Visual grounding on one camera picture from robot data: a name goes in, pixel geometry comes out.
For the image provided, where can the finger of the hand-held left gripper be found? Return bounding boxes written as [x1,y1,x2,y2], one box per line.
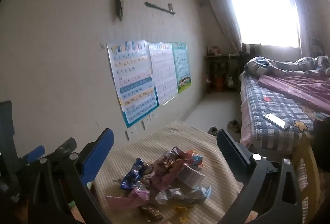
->
[23,145,46,164]
[46,138,78,160]

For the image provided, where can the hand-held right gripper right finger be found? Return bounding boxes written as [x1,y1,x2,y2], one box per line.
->
[217,129,302,224]

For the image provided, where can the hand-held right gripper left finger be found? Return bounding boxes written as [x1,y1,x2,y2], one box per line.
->
[28,128,114,224]

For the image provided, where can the small white carton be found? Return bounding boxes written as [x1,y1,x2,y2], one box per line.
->
[178,166,206,187]

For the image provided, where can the pile of snack wrappers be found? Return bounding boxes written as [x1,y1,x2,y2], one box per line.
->
[104,146,212,223]

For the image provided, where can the beige checked tablecloth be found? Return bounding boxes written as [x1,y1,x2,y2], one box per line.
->
[90,121,258,224]

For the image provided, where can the white phone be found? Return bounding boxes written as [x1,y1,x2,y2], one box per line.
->
[263,113,291,129]

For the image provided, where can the folded purple grey blankets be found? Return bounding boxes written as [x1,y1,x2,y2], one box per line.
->
[239,69,330,156]

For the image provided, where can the orange canister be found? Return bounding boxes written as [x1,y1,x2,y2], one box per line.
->
[215,75,224,92]

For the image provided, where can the yellow wooden chair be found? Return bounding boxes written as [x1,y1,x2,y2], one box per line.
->
[292,132,322,215]

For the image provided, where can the dark shelf unit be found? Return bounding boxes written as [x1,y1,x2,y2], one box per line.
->
[203,52,246,93]

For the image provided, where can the purple blanket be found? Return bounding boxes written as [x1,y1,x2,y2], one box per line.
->
[258,74,330,115]

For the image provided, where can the crumpled blue white quilt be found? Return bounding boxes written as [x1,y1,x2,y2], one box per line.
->
[244,55,330,78]

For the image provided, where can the sheer curtain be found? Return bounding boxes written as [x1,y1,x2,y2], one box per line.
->
[202,0,243,52]

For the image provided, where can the bright window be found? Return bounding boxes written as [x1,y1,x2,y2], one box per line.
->
[231,0,302,48]

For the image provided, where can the blue wall poster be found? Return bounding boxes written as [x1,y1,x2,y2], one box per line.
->
[106,40,159,129]

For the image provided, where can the white wall poster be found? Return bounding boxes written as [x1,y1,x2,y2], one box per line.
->
[148,42,178,106]

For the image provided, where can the green wall poster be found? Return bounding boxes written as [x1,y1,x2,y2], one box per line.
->
[172,42,192,94]

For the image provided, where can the black wall hook rail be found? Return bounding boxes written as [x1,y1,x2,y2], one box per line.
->
[144,1,176,15]

